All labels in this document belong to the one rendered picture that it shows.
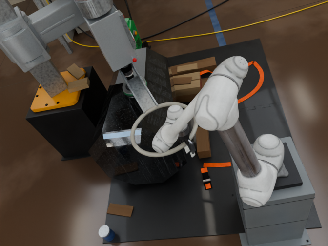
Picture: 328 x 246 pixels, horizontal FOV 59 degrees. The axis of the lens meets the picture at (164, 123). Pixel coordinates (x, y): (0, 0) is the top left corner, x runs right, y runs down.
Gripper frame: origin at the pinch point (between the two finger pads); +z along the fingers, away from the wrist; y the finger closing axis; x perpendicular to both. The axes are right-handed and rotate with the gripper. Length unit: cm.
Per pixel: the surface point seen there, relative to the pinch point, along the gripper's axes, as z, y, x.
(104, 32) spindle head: -66, 73, -8
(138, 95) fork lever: -14, 62, -7
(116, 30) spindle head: -63, 71, -16
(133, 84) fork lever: -17, 72, -11
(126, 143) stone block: 7, 50, 23
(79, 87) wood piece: -6, 134, 16
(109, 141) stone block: 4, 61, 32
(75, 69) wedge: -8, 162, 5
